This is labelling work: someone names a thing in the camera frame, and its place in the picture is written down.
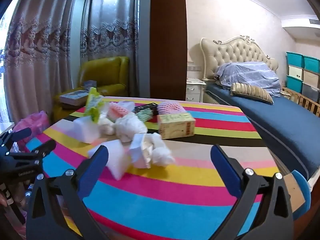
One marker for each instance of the yellow leather armchair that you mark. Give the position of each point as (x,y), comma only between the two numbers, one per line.
(107,72)

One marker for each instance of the flat cardboard box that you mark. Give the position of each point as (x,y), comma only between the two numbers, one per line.
(72,97)

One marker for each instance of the folded light blue quilt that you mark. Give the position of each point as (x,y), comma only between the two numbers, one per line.
(250,75)

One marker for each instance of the wooden crib rail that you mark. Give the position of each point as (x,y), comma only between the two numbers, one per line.
(310,105)

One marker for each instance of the white paper tissue pack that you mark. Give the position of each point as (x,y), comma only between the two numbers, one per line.
(141,150)

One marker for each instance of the dark teal box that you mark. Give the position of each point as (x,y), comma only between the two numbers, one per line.
(142,107)

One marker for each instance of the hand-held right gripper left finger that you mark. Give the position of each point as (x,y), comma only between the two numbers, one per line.
(95,170)

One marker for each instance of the person's left hand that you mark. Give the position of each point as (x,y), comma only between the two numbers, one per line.
(2,199)

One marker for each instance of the brown wooden wardrobe panel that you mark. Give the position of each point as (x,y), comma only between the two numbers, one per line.
(167,42)

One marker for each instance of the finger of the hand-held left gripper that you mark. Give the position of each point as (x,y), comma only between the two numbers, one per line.
(22,131)
(45,146)

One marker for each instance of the white plastic bag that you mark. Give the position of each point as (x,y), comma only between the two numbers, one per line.
(106,126)

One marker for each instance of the rainbow striped tablecloth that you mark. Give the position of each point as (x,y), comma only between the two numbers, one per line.
(162,192)

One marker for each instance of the pink plastic bag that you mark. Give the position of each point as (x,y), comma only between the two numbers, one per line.
(32,125)

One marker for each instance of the beige lace curtain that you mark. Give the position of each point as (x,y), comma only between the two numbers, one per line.
(110,30)
(37,42)

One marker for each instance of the white tissue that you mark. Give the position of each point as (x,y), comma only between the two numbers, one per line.
(130,127)
(162,152)

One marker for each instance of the air conditioner vent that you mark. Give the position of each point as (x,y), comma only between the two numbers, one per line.
(314,21)

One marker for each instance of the striped beige pillow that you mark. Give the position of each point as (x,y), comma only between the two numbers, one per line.
(252,91)

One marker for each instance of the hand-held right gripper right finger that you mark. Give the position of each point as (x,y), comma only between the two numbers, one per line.
(225,170)

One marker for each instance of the green snack packet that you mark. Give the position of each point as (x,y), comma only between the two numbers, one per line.
(93,102)

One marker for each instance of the bed with blue sheet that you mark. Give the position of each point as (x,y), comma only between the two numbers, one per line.
(287,130)

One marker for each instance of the wall socket panel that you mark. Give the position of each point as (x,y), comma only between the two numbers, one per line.
(193,67)

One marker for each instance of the white nightstand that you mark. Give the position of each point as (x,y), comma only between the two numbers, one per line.
(193,91)

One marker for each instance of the stack of storage boxes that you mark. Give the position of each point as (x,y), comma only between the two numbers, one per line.
(295,60)

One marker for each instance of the yellow cardboard box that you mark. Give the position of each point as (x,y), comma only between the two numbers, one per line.
(175,127)

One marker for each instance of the tufted cream headboard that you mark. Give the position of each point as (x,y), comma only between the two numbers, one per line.
(232,47)

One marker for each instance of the pink foam fruit net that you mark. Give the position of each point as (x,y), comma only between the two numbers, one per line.
(116,110)
(170,107)

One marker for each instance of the white foam block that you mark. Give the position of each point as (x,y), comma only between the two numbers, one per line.
(82,128)
(117,157)

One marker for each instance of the small picture booklet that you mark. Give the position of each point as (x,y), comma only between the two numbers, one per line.
(89,84)

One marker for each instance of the green foam fruit net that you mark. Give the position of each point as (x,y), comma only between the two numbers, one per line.
(145,115)

